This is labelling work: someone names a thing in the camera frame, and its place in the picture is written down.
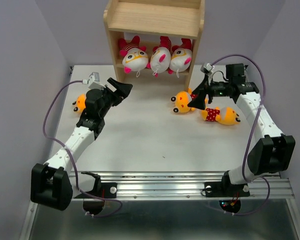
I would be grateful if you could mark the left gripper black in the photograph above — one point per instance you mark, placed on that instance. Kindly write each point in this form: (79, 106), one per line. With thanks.
(123, 91)

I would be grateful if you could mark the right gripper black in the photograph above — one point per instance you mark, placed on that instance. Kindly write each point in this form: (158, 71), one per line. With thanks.
(200, 91)

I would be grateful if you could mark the white pink plush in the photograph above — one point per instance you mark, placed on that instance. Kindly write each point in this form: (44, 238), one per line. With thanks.
(161, 57)
(181, 57)
(135, 58)

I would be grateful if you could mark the orange plush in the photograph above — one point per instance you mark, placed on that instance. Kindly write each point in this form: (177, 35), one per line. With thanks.
(79, 104)
(226, 116)

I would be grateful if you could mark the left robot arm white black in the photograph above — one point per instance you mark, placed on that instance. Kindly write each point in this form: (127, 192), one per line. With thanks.
(50, 183)

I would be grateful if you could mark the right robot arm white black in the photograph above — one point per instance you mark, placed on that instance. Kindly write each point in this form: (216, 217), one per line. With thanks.
(273, 149)

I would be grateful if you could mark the wooden shelf unit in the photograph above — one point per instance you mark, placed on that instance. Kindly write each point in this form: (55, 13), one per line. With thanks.
(172, 18)

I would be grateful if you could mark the orange plush facing up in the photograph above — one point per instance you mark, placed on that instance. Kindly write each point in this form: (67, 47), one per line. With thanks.
(181, 101)

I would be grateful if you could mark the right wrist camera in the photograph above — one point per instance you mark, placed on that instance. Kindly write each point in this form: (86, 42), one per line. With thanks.
(207, 69)

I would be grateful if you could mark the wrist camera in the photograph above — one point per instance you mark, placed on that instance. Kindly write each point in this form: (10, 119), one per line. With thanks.
(93, 82)
(207, 69)

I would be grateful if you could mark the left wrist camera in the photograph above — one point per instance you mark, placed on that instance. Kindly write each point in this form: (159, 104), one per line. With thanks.
(93, 82)

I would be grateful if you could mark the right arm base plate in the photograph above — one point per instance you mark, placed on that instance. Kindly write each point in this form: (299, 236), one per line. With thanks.
(216, 189)

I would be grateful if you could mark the aluminium mounting rail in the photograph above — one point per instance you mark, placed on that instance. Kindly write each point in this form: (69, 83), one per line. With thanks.
(186, 186)

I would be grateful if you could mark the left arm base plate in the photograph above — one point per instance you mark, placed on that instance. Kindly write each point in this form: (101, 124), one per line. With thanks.
(107, 190)

